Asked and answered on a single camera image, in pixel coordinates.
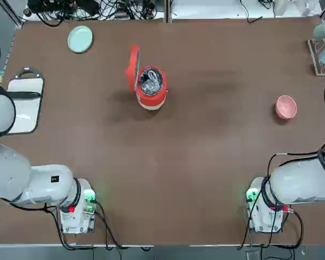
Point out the white tray with black rim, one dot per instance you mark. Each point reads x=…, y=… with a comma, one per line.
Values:
x=25, y=111

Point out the pale green plate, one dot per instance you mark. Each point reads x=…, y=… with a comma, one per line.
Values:
x=80, y=39

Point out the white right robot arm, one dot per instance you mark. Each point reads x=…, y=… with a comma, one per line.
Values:
x=292, y=184

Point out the orange rice cooker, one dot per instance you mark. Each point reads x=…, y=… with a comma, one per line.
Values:
x=151, y=100

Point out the small dark roll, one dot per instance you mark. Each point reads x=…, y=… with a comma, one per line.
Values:
x=27, y=11

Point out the pink bowl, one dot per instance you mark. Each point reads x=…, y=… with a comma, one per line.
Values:
x=286, y=107

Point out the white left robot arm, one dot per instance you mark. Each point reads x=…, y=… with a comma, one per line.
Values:
x=43, y=184

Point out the green cup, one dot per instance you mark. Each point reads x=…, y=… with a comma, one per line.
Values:
x=321, y=32

